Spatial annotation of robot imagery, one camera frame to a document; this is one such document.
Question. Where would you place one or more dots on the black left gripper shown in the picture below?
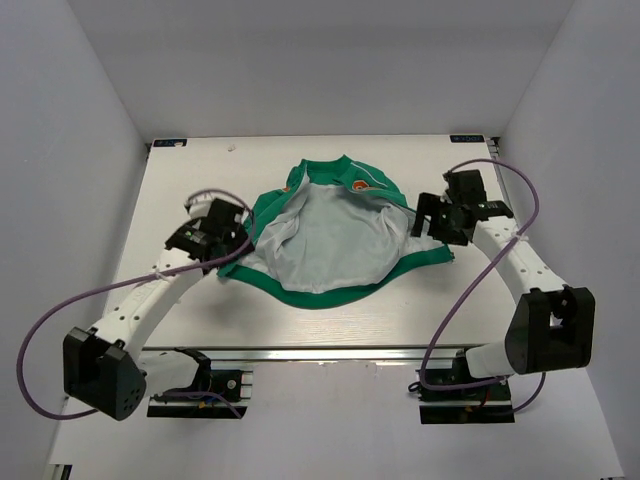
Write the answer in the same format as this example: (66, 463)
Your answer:
(237, 241)

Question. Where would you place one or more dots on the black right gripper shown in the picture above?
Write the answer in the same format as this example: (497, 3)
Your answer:
(429, 204)

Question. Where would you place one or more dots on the green jacket with white lining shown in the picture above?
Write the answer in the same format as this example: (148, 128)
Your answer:
(336, 233)

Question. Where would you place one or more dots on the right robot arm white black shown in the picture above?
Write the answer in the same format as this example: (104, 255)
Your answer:
(553, 323)

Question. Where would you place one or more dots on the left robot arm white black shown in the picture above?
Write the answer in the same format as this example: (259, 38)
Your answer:
(106, 366)

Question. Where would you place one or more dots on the blue label sticker right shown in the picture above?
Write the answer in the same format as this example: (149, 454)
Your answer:
(466, 138)

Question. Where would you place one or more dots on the blue label sticker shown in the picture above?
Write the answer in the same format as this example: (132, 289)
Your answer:
(170, 143)
(466, 138)

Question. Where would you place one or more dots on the blue label sticker left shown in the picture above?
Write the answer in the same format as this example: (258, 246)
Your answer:
(170, 143)

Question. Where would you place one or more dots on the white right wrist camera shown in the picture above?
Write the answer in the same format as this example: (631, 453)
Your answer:
(446, 178)

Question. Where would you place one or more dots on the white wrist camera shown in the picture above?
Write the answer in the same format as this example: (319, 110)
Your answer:
(446, 178)
(198, 204)

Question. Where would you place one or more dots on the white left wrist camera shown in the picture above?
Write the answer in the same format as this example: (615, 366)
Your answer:
(198, 204)

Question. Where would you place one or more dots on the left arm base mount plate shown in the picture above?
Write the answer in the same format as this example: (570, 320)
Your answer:
(184, 383)

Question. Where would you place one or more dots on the aluminium table front rail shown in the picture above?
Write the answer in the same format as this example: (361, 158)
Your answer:
(320, 354)

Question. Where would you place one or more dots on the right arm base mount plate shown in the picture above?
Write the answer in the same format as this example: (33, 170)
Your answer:
(489, 404)

